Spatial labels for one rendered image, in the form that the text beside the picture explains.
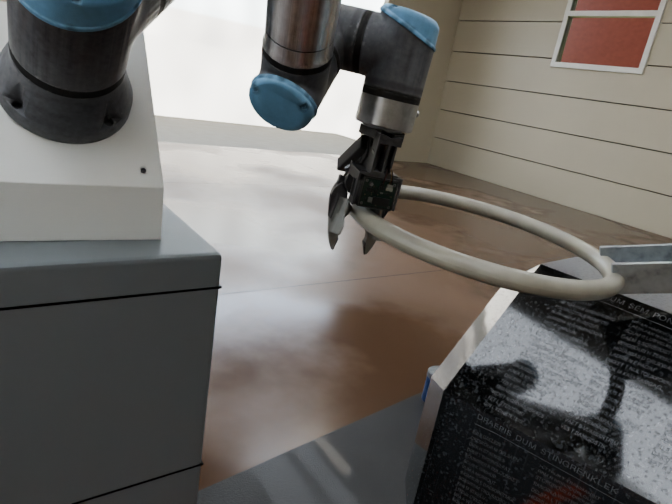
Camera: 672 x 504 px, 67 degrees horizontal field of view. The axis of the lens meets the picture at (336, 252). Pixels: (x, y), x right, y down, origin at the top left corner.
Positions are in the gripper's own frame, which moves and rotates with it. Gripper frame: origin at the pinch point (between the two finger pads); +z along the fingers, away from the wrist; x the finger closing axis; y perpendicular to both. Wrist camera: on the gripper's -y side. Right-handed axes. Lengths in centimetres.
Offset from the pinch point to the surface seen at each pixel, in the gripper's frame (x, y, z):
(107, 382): -35.2, 7.8, 26.0
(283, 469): 10, -40, 88
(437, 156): 384, -802, 80
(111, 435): -34, 8, 36
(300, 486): 15, -33, 88
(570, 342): 45.2, 7.2, 10.5
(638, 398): 50, 21, 13
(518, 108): 433, -673, -34
